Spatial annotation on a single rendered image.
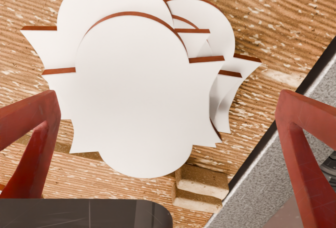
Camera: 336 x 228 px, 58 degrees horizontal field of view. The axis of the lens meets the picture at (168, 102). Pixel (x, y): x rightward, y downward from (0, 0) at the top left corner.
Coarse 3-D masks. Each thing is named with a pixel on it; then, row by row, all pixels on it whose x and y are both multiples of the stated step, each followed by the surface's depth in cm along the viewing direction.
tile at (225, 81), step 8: (176, 16) 21; (176, 24) 21; (184, 24) 21; (192, 24) 22; (208, 48) 22; (200, 56) 22; (224, 72) 24; (232, 72) 24; (216, 80) 24; (224, 80) 24; (232, 80) 24; (216, 88) 24; (224, 88) 24; (216, 96) 25; (216, 104) 25; (200, 144) 28; (208, 144) 28
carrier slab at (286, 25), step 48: (0, 0) 24; (48, 0) 24; (240, 0) 24; (288, 0) 24; (0, 48) 26; (240, 48) 26; (288, 48) 26; (0, 96) 29; (240, 96) 29; (240, 144) 33
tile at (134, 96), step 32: (96, 32) 19; (128, 32) 19; (160, 32) 19; (96, 64) 21; (128, 64) 21; (160, 64) 21; (192, 64) 21; (64, 96) 22; (96, 96) 22; (128, 96) 22; (160, 96) 22; (192, 96) 22; (96, 128) 24; (128, 128) 24; (160, 128) 24; (192, 128) 24; (128, 160) 26; (160, 160) 26
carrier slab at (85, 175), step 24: (24, 144) 32; (0, 168) 34; (72, 168) 34; (96, 168) 34; (48, 192) 37; (72, 192) 37; (96, 192) 37; (120, 192) 37; (144, 192) 37; (168, 192) 37; (192, 216) 40
